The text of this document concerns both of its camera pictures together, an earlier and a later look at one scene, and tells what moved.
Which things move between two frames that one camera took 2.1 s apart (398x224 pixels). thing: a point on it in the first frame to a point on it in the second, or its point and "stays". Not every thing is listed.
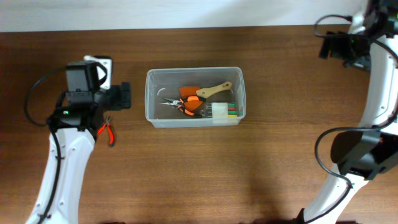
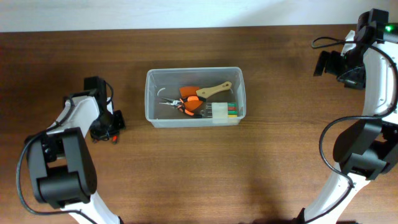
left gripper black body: [117, 98] to [109, 124]
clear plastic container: [182, 97] stays
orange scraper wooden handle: [190, 91] stays
